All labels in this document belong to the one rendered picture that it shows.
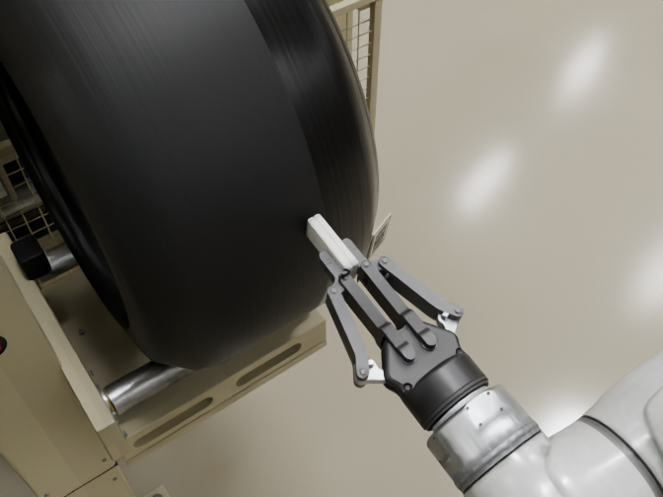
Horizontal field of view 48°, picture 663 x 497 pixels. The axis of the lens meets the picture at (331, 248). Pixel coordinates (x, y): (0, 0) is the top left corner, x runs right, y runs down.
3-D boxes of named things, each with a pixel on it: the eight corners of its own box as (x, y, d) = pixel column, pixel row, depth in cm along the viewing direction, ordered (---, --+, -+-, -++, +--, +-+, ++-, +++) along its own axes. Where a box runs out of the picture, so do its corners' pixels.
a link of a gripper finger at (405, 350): (412, 370, 71) (402, 378, 71) (342, 285, 76) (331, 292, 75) (420, 353, 68) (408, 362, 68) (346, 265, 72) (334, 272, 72)
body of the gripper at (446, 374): (506, 370, 66) (440, 292, 70) (433, 421, 63) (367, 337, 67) (483, 399, 72) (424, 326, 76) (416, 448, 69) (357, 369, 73)
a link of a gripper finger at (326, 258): (354, 293, 74) (330, 308, 73) (326, 256, 76) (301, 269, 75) (356, 286, 73) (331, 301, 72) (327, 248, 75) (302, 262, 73)
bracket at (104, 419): (113, 462, 103) (96, 432, 96) (9, 276, 124) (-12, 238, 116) (135, 450, 105) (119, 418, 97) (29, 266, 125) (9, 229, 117)
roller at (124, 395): (102, 403, 100) (92, 386, 104) (114, 426, 103) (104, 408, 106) (315, 281, 113) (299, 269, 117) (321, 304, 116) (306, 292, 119)
